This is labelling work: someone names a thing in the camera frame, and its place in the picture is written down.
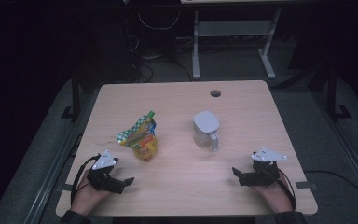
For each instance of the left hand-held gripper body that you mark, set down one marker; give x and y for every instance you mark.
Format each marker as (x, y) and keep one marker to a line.
(104, 179)

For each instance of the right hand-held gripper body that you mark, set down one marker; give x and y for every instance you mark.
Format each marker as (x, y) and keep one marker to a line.
(265, 174)

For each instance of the yellow pouch with green cap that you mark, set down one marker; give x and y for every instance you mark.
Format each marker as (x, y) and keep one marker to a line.
(141, 138)

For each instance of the person's left hand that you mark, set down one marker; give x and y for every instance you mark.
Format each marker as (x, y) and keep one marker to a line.
(87, 194)

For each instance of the person's right hand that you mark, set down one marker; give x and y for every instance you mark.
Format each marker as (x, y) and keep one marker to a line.
(276, 196)

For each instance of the black stand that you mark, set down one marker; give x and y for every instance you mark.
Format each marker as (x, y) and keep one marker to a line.
(75, 96)
(333, 93)

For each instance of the aluminium rail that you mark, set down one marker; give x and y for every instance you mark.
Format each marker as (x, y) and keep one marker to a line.
(345, 143)
(54, 168)

